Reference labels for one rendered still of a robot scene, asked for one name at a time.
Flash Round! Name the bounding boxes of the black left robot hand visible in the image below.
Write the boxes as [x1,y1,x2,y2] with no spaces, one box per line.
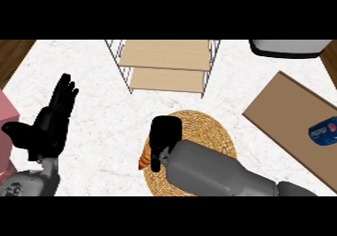
[0,73,80,162]

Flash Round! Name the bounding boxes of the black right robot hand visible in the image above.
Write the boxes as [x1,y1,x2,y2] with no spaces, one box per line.
[149,115,185,173]

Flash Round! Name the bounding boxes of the golden brown croissant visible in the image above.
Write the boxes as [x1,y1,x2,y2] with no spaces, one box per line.
[137,146,154,171]

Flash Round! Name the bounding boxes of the round woven straw placemat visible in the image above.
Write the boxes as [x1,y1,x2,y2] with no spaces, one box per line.
[143,110,239,197]

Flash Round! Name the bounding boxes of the pink box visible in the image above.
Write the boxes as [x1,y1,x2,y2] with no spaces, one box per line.
[0,82,23,192]

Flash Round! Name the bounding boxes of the brown wooden cutting board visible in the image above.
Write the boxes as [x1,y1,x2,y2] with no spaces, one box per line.
[242,70,337,196]

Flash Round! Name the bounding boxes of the blue soda can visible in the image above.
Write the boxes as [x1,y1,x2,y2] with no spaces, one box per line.
[308,115,337,147]

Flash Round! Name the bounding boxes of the white appliance black base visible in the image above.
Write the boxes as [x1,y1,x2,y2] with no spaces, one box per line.
[248,40,335,59]

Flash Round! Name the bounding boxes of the wire tiered shelf wooden boards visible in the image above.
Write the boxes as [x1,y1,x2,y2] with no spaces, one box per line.
[104,40,223,100]

